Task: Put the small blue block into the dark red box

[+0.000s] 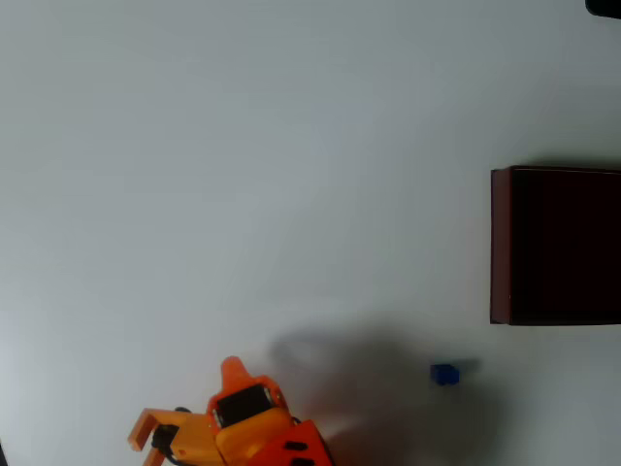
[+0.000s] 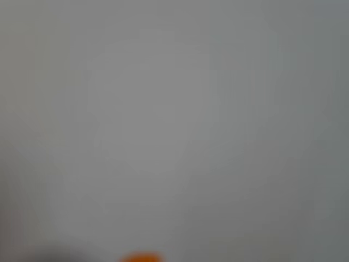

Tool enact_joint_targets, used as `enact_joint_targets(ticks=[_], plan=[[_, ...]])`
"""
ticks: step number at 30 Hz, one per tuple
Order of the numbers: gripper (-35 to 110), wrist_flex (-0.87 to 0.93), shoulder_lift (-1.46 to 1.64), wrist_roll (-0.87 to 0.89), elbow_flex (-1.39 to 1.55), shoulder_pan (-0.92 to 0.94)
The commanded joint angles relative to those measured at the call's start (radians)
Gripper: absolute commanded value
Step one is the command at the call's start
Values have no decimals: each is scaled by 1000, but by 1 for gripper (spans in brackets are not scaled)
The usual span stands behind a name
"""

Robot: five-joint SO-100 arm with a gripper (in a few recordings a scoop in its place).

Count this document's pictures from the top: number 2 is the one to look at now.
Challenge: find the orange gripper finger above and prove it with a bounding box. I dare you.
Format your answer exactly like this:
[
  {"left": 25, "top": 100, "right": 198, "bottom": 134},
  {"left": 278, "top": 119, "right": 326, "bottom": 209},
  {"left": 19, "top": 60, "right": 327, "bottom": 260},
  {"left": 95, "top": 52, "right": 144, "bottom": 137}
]
[{"left": 119, "top": 251, "right": 165, "bottom": 262}]

